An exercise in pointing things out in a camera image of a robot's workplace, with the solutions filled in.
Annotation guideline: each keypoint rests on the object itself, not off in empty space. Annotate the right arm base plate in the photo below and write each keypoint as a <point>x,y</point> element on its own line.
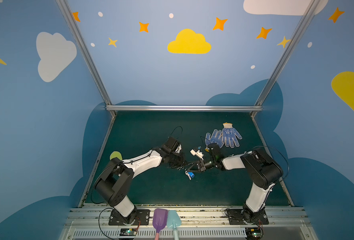
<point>246,217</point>

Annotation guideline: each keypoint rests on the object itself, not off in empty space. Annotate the right controller board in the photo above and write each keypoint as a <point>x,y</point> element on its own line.
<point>253,233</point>

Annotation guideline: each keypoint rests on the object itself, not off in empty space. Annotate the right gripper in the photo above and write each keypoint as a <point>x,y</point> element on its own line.
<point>202,165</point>

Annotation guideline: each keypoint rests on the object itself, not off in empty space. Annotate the blue dotted glove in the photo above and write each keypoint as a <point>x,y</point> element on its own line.
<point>214,138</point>
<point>230,136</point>

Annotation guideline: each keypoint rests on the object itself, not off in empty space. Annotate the blue-capped keys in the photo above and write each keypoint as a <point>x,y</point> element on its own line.
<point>189,174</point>

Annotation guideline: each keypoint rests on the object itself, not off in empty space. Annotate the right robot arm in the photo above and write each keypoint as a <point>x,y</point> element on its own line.
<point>264,172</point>

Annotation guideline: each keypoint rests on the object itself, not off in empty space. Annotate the left blue dotted glove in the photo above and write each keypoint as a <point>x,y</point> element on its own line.
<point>214,138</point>

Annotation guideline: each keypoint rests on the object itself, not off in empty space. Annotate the purple toy shovel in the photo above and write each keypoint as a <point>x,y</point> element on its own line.
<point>159,221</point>

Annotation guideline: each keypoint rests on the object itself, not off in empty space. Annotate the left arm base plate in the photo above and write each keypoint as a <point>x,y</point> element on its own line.
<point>141,217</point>

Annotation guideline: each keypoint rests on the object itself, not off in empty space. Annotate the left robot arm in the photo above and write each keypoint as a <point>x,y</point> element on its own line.
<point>113,184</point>

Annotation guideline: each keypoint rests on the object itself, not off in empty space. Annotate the teal toy shovel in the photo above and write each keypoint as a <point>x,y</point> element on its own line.
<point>173,222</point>

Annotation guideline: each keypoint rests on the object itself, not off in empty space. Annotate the right blue dotted glove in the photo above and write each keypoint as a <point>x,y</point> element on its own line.
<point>230,136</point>

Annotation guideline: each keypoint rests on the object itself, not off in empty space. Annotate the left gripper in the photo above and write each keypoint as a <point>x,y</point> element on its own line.
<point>178,160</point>

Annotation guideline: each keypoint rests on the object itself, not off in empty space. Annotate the controller board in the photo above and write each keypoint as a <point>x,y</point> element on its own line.
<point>128,232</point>
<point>253,233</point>

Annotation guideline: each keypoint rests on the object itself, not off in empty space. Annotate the left controller board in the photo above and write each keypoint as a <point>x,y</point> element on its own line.
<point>128,232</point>

